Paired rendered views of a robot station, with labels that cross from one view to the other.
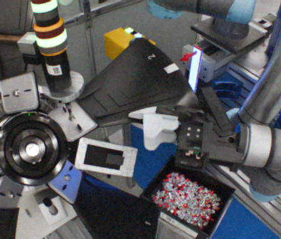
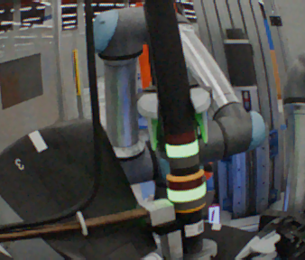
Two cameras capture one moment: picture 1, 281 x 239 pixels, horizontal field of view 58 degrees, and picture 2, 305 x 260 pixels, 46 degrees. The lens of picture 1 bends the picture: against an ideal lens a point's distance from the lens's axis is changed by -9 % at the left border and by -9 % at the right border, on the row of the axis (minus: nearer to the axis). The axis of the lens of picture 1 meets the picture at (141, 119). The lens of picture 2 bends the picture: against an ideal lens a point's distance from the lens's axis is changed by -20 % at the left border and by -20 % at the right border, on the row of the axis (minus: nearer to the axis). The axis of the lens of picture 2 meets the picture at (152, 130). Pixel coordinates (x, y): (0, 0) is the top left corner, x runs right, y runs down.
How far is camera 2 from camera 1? 0.44 m
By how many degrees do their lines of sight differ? 48
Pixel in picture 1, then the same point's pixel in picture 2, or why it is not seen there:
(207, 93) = (270, 213)
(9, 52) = (106, 244)
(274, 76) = (300, 168)
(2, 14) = (63, 201)
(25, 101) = not seen: outside the picture
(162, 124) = (270, 241)
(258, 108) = (300, 201)
